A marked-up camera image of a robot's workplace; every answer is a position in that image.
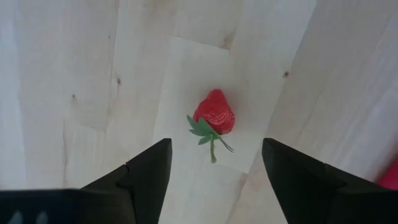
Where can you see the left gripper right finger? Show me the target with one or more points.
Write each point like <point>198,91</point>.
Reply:
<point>295,180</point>

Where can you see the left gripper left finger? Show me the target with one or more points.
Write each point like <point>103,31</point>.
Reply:
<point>146,174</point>

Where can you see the red toy strawberry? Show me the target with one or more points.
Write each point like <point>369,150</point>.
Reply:
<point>216,112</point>

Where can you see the red cloth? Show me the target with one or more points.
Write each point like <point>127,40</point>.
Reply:
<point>392,179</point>

